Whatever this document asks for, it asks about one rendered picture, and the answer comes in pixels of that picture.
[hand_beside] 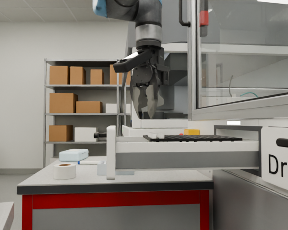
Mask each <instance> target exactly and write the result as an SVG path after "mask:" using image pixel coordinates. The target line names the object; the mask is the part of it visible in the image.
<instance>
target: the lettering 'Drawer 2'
mask: <svg viewBox="0 0 288 230"><path fill-rule="evenodd" d="M270 157H273V158H275V160H276V164H277V168H276V171H274V172H272V171H271V159H270ZM284 165H287V163H286V162H284V163H283V162H281V177H283V166H284ZM277 172H278V160H277V158H276V157H275V156H274V155H271V154H269V173H272V174H276V173H277Z"/></svg>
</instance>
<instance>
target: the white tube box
mask: <svg viewBox="0 0 288 230"><path fill-rule="evenodd" d="M97 175H107V164H106V161H99V162H98V164H97ZM115 175H134V171H122V172H116V171H115Z"/></svg>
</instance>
